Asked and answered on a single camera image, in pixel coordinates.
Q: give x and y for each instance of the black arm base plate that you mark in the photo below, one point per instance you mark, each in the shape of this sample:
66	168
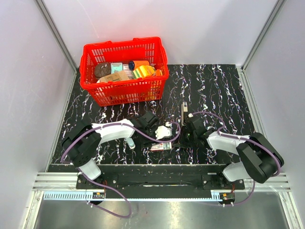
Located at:
206	177

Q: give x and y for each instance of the grey metal stapler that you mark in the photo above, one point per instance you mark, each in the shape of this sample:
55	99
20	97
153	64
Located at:
184	113

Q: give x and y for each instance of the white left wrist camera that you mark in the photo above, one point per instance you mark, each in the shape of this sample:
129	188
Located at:
163	131

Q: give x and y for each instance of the teal white small box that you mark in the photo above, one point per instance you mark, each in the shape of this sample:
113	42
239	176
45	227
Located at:
116	67

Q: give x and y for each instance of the brown cardboard box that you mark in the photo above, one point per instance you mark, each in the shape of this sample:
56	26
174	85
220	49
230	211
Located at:
115	77

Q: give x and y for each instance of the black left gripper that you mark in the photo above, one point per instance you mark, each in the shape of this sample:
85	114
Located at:
147	143

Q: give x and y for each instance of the red white staple box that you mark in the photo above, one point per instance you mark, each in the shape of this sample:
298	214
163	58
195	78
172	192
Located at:
161	147

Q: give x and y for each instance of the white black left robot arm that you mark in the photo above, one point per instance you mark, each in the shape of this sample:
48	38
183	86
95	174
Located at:
81	143

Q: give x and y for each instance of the orange bottle blue cap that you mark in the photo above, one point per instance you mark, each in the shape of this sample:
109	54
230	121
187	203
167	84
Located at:
135	64

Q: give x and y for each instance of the light blue stapler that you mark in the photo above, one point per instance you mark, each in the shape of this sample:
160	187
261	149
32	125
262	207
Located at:
130	143

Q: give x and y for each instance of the orange snack packet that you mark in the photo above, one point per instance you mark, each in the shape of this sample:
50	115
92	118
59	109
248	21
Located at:
158	72

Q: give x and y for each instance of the brown round cookie pack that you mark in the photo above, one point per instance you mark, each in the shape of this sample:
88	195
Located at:
102	69

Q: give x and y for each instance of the yellow green striped box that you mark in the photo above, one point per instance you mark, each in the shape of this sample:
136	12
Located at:
143	71

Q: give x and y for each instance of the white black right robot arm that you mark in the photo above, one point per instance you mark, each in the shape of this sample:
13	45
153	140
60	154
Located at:
259	160

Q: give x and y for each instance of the red plastic shopping basket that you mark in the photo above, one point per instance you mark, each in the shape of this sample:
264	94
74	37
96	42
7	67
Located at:
138	90

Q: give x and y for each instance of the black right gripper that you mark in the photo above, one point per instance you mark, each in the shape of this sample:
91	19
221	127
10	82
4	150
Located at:
185	129

